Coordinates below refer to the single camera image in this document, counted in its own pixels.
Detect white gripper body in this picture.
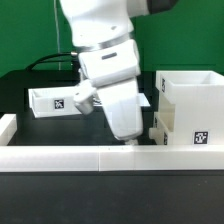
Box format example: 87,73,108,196
97,78,143,141

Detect white front drawer with tag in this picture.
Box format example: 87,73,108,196
149,112,174,145

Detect white drawer with tag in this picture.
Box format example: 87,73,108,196
149,112,174,145
28,86,80,118

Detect white drawer cabinet box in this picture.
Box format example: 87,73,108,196
155,71,224,145

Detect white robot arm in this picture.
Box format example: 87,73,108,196
60,0,178,141

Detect white rear drawer with tag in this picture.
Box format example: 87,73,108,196
28,86,80,118

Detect fiducial marker sheet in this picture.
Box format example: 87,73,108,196
93,93,150,107

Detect white table border fence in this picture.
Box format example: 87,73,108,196
0,114,224,172

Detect black cable bundle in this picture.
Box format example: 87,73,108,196
25,51,81,71

